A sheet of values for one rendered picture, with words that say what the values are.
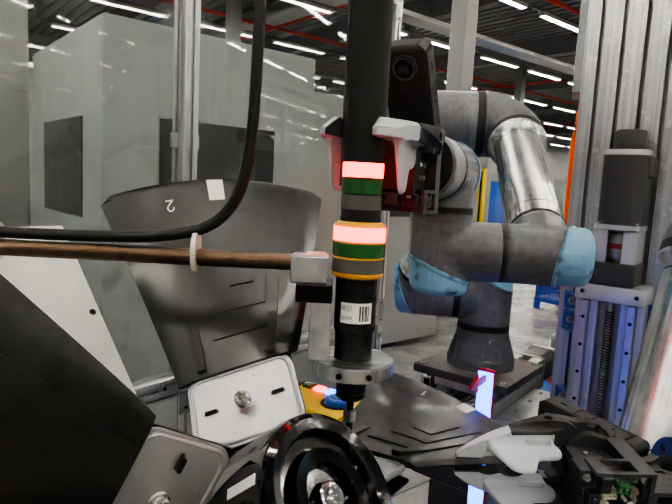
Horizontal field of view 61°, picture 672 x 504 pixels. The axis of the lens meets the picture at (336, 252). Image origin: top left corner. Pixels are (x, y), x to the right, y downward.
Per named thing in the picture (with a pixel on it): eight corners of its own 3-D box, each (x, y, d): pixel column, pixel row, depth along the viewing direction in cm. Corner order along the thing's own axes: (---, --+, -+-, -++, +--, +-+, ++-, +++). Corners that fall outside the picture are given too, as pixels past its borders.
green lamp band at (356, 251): (332, 257, 46) (333, 242, 46) (332, 251, 50) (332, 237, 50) (386, 260, 46) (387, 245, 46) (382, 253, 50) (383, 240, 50)
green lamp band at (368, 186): (341, 193, 46) (342, 177, 45) (341, 192, 49) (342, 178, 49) (384, 195, 46) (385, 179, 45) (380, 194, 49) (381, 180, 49)
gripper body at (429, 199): (424, 215, 52) (454, 213, 62) (431, 117, 51) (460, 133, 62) (346, 209, 55) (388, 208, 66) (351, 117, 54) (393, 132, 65)
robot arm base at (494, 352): (464, 349, 143) (467, 310, 142) (524, 363, 134) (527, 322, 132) (434, 362, 131) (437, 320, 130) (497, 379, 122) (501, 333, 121)
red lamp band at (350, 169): (342, 176, 45) (343, 161, 45) (342, 177, 49) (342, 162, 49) (385, 178, 45) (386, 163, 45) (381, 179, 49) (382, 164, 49)
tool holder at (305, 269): (283, 381, 45) (289, 259, 44) (290, 355, 52) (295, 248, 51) (397, 387, 46) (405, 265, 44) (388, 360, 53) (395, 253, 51)
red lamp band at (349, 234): (333, 241, 45) (333, 226, 45) (333, 236, 50) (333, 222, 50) (388, 244, 46) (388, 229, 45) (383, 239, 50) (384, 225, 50)
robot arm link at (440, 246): (499, 302, 69) (506, 211, 68) (405, 295, 71) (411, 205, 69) (491, 291, 77) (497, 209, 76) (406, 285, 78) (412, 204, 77)
